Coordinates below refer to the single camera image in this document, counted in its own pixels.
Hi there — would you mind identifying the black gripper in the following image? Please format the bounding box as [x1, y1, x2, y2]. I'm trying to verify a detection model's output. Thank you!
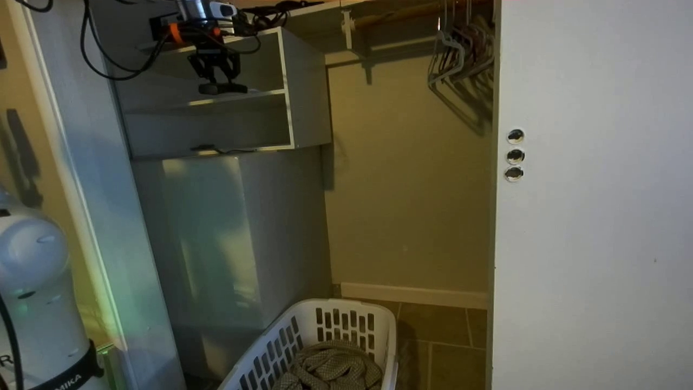
[188, 31, 244, 91]

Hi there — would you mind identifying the white shelf unit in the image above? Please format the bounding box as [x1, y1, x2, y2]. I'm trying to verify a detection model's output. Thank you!
[111, 26, 336, 384]

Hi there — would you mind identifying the wooden closet rod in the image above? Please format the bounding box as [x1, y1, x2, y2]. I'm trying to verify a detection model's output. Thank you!
[351, 0, 499, 34]

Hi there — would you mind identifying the white plastic laundry basket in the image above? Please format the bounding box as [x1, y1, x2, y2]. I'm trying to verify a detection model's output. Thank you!
[215, 297, 400, 390]

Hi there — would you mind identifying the white baseboard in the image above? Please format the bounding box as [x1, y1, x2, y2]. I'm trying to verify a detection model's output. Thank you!
[336, 280, 494, 312]

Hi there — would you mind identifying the grey clothes pile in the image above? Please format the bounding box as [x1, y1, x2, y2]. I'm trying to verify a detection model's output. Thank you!
[271, 339, 386, 390]

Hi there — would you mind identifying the white closet door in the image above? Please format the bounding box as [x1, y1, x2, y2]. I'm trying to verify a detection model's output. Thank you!
[491, 0, 693, 390]

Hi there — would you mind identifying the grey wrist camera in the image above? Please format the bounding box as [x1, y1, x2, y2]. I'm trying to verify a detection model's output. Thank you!
[177, 0, 237, 26]

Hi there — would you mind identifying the long black cable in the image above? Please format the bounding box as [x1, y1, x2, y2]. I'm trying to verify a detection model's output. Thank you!
[75, 0, 169, 83]

